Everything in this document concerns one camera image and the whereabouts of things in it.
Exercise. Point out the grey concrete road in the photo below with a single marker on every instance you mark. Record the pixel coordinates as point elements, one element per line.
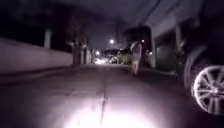
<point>83,93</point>

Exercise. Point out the building with pale roof edge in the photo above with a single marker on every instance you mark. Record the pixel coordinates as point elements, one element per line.
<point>173,20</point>

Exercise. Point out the dark car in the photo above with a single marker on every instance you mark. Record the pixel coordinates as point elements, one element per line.
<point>208,88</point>

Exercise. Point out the vehicle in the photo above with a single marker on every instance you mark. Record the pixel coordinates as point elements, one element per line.
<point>109,56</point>

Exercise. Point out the pale wall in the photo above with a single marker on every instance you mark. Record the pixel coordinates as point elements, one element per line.
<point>30,56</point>

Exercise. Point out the person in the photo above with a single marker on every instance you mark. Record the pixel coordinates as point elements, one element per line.
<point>135,56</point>

